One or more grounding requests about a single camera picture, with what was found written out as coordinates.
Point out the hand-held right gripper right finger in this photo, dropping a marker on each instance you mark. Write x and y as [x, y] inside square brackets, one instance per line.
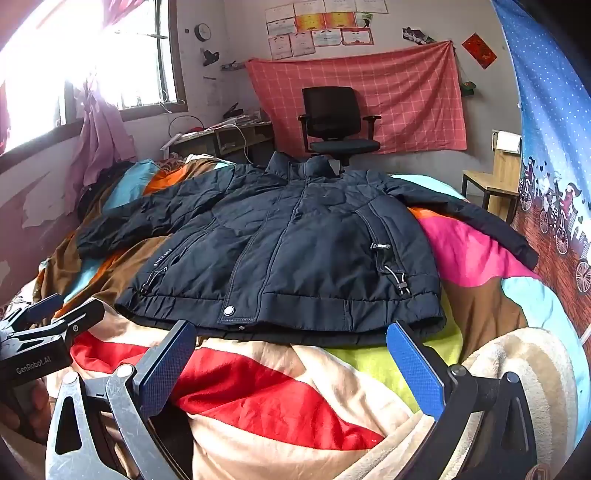
[415, 369]

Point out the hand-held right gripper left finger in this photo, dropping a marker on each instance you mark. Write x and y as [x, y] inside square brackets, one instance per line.
[164, 364]

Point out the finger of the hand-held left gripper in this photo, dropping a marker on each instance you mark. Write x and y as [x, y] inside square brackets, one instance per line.
[44, 305]
[78, 318]

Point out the dark navy padded jacket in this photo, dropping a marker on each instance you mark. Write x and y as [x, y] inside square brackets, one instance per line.
[300, 240]

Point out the dark clothes pile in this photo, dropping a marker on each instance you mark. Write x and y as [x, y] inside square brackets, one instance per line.
[104, 184]

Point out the person's left hand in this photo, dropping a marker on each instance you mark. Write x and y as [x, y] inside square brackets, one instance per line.
[40, 406]

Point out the colourful patchwork blanket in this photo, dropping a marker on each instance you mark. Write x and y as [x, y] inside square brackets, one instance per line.
[258, 392]

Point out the beige fluffy blanket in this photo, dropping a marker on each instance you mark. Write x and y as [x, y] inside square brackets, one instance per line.
[531, 355]

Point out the pink curtain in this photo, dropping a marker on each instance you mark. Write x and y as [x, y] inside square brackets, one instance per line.
[101, 134]

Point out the wooden chair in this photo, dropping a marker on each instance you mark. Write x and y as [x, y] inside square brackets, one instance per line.
[485, 180]

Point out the wooden desk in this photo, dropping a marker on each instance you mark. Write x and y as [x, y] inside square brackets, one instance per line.
[231, 138]

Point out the white paper sheet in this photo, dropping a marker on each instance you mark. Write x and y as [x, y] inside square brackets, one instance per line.
[509, 141]

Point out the window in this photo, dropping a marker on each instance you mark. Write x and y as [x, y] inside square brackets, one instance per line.
[138, 69]

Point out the pile of papers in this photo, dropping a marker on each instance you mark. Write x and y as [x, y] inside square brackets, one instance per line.
[249, 117]

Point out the black office chair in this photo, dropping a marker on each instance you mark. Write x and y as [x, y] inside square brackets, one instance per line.
[330, 110]

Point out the blue printed curtain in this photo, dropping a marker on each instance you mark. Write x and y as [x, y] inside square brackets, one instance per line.
[549, 115]

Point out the red checked wall cloth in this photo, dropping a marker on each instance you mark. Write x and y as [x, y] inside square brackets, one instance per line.
[415, 101]

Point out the green wall-hung item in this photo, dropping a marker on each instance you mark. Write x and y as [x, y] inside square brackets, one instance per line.
[469, 88]

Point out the black wall-hung item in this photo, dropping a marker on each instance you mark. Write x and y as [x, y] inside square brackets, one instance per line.
[211, 57]

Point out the small wall shelf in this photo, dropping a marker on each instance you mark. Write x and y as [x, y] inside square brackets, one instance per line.
[232, 65]

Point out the round wall clock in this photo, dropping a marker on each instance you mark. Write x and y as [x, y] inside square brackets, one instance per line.
[202, 31]

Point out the red paper wall decoration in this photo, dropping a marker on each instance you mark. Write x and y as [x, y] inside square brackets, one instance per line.
[479, 50]

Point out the dark wall photo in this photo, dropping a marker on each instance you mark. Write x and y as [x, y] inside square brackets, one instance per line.
[418, 36]

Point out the group of wall certificates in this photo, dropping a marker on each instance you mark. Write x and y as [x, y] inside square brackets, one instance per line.
[300, 27]

